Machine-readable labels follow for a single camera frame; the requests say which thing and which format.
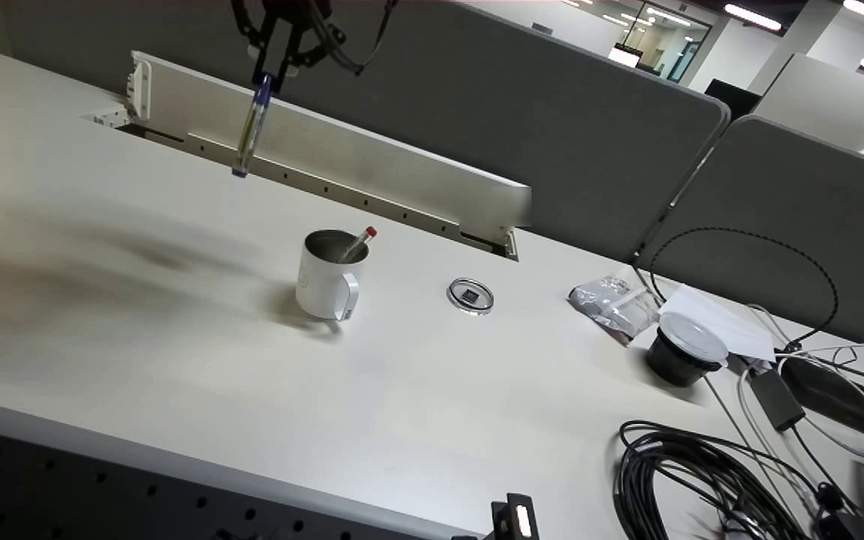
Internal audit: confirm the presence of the large grey desk partition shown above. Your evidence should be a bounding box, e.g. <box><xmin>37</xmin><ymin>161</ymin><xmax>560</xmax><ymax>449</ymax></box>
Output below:
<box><xmin>0</xmin><ymin>0</ymin><xmax>735</xmax><ymax>264</ymax></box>

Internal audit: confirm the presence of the clear plastic bag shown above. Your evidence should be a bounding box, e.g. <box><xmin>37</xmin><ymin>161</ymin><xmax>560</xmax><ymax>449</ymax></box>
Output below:
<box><xmin>563</xmin><ymin>272</ymin><xmax>663</xmax><ymax>347</ymax></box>

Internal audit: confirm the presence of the coiled black cable bundle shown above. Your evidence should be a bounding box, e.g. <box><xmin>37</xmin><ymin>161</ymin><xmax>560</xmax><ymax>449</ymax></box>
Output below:
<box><xmin>610</xmin><ymin>418</ymin><xmax>829</xmax><ymax>540</ymax></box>

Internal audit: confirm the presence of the red tipped pen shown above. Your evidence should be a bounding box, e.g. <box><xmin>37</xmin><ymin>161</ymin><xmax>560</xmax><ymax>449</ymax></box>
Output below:
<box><xmin>340</xmin><ymin>225</ymin><xmax>380</xmax><ymax>261</ymax></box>

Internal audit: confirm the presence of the small black box with light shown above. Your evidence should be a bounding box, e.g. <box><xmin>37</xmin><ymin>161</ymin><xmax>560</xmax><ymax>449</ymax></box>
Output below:
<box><xmin>487</xmin><ymin>488</ymin><xmax>543</xmax><ymax>540</ymax></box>

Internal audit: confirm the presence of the blue marker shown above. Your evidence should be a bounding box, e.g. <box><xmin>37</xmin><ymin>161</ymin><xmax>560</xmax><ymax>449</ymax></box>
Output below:
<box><xmin>229</xmin><ymin>73</ymin><xmax>277</xmax><ymax>182</ymax></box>

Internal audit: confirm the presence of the black perforated board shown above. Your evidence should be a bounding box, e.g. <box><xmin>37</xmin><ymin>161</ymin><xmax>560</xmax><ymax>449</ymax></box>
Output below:
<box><xmin>0</xmin><ymin>420</ymin><xmax>425</xmax><ymax>540</ymax></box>

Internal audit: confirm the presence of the black robot wrist cable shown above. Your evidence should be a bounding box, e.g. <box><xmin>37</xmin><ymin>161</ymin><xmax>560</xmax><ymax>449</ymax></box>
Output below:
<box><xmin>229</xmin><ymin>0</ymin><xmax>401</xmax><ymax>80</ymax></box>

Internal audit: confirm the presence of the black round device white top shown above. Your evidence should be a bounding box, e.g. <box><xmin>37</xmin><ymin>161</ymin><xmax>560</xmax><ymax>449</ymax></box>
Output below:
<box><xmin>641</xmin><ymin>310</ymin><xmax>731</xmax><ymax>389</ymax></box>

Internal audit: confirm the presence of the black power adapter brick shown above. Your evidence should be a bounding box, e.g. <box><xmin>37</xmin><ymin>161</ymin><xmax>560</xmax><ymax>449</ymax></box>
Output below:
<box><xmin>745</xmin><ymin>362</ymin><xmax>808</xmax><ymax>434</ymax></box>

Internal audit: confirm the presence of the small grey desk partition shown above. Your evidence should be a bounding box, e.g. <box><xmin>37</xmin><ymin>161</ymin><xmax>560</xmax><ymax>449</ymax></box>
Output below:
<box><xmin>635</xmin><ymin>113</ymin><xmax>864</xmax><ymax>362</ymax></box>

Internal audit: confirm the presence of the white enamel mug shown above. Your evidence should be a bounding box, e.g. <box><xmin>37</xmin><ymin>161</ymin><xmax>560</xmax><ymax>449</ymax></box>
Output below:
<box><xmin>293</xmin><ymin>228</ymin><xmax>371</xmax><ymax>326</ymax></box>

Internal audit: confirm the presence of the thin black looped cable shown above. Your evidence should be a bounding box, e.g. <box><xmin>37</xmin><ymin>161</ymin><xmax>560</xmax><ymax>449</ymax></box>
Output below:
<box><xmin>626</xmin><ymin>225</ymin><xmax>843</xmax><ymax>355</ymax></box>

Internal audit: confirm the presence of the black oval device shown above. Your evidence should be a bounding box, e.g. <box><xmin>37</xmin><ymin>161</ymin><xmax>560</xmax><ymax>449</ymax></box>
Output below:
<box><xmin>779</xmin><ymin>355</ymin><xmax>864</xmax><ymax>437</ymax></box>

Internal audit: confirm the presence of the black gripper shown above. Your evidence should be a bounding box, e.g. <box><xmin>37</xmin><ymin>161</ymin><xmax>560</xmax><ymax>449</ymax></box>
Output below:
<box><xmin>250</xmin><ymin>0</ymin><xmax>340</xmax><ymax>89</ymax></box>

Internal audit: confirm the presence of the white hinged cable tray lid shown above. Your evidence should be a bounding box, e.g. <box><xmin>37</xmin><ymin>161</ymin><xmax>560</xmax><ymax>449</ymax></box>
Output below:
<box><xmin>122</xmin><ymin>49</ymin><xmax>534</xmax><ymax>261</ymax></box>

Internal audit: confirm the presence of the round silver desk grommet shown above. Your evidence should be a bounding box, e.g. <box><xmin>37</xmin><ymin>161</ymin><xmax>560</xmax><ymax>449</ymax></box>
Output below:
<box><xmin>445</xmin><ymin>276</ymin><xmax>497</xmax><ymax>318</ymax></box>

